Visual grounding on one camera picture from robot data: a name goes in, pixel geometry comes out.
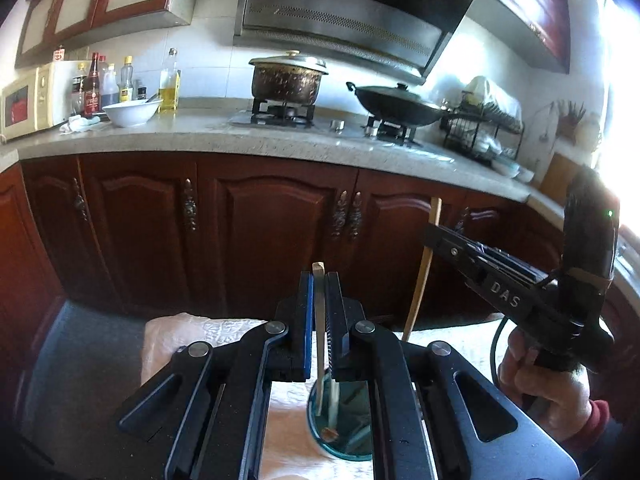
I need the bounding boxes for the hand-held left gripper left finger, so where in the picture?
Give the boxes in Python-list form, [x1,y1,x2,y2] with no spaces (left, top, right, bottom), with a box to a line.
[117,271,319,480]

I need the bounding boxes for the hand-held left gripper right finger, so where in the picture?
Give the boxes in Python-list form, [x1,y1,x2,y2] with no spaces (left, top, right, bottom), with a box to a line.
[325,271,582,480]

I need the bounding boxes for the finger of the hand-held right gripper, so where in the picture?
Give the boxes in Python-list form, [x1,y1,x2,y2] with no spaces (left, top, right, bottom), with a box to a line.
[422,224,547,284]

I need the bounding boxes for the pale chopstick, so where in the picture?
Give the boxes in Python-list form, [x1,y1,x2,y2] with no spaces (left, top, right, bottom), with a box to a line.
[311,262,328,418]

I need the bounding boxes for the brown wooden chopstick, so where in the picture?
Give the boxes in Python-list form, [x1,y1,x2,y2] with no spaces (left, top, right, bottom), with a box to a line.
[402,197,444,344]

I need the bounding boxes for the blue glass cup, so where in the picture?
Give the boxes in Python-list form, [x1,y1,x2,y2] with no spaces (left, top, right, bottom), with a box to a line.
[306,379,375,459]

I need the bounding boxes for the person's right forearm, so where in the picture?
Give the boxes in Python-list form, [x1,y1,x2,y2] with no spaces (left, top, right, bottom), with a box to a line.
[560,399,632,480]

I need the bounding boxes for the person's right hand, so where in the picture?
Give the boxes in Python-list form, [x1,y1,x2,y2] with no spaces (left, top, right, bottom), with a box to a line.
[500,331,594,444]

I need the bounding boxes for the brown wooden base cabinets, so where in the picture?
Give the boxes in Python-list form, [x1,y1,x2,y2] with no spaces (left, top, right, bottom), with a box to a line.
[0,152,640,343]

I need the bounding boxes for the stack of white bowls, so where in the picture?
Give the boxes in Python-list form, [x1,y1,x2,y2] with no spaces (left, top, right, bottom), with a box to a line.
[491,156,537,184]

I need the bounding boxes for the white quilted cloth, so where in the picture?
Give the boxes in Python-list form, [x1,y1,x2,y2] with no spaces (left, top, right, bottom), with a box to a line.
[140,311,507,480]

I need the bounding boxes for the wooden cutting board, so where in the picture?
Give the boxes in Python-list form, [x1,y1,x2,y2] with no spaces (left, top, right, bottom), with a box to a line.
[539,152,582,207]

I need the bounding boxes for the black wok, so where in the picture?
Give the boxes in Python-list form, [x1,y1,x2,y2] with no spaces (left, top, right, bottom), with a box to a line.
[346,80,452,129]

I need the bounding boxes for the utensil holder with tools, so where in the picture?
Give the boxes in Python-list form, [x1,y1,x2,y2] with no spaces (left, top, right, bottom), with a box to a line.
[556,100,602,154]

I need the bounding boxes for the black gas stove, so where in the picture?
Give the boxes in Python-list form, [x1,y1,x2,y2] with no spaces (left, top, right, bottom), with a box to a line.
[227,97,427,147]

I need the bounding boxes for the brown speckled cooking pot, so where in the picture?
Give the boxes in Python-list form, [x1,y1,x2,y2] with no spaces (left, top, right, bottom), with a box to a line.
[248,50,330,107]

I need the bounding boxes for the steel range hood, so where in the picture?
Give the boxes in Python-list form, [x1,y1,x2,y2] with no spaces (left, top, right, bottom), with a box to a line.
[232,0,479,87]

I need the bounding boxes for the yellow oil bottle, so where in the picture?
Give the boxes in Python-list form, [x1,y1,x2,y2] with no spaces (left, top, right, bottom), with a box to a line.
[158,48,181,112]

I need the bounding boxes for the white bowl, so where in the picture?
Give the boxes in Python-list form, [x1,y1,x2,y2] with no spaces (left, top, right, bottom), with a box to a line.
[101,98,165,129]

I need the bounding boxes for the yellow cap bottle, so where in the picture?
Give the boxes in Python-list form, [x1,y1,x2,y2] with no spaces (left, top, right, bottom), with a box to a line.
[119,55,135,104]

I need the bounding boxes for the white rag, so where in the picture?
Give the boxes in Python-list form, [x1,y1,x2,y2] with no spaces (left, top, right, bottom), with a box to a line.
[59,114,104,135]

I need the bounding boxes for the dark sauce bottle red label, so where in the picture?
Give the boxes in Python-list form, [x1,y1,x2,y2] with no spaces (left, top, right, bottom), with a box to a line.
[83,52,104,119]

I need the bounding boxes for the cream microwave oven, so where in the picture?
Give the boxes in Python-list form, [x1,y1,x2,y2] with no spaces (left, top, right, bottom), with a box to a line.
[0,62,72,144]

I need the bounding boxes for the black cable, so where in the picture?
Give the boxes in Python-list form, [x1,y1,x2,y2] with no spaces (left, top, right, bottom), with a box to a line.
[490,272,561,411]

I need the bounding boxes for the black wire dish rack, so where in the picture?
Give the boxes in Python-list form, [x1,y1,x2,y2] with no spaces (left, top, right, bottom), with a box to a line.
[440,75,527,167]

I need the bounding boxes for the brown wall cabinet beside hood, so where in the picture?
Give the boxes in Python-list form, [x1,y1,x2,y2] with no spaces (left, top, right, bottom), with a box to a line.
[440,0,572,75]

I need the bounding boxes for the frosted panel wall cabinet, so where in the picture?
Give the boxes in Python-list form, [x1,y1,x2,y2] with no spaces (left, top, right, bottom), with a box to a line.
[14,0,194,69]

